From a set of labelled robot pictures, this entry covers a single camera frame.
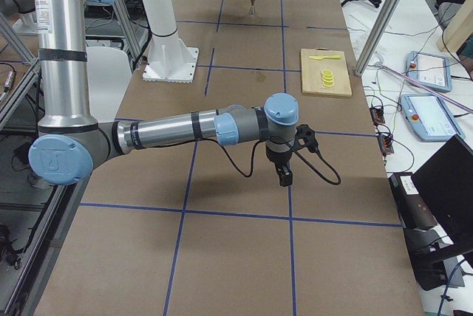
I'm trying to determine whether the blue teach pendant near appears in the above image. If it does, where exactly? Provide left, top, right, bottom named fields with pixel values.
left=400, top=94, right=466, bottom=142

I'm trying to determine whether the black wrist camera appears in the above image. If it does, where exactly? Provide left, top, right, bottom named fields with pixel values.
left=294, top=124, right=320, bottom=154

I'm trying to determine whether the yellow plastic knife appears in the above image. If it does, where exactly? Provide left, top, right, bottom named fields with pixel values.
left=308, top=55, right=341, bottom=61

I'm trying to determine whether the black braided right cable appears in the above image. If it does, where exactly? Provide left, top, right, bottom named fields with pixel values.
left=199, top=134, right=341, bottom=185

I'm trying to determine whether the blue teach pendant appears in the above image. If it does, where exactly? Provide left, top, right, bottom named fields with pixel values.
left=400, top=94, right=466, bottom=142
left=406, top=51, right=452, bottom=93

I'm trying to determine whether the bamboo cutting board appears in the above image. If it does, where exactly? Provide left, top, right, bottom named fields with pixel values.
left=300, top=49, right=352, bottom=97

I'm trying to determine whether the aluminium frame post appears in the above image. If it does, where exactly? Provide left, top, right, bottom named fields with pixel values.
left=354, top=0, right=400, bottom=77

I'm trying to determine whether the long metal rod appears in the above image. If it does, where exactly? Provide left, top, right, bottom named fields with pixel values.
left=375, top=63, right=473, bottom=114

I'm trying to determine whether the steel double jigger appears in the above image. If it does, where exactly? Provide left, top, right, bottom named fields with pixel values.
left=249, top=0, right=256, bottom=15

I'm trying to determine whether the blue teach pendant far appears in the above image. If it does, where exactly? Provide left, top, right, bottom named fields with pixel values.
left=406, top=51, right=452, bottom=93

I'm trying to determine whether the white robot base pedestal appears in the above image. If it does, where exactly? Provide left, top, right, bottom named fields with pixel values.
left=142, top=0, right=199, bottom=83

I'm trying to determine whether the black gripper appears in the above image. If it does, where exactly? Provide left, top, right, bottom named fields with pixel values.
left=265, top=144, right=293, bottom=187

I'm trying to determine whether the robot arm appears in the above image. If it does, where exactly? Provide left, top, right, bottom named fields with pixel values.
left=28, top=0, right=299, bottom=186

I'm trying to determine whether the black computer monitor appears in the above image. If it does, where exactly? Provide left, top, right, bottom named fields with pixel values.
left=412, top=135, right=472, bottom=242

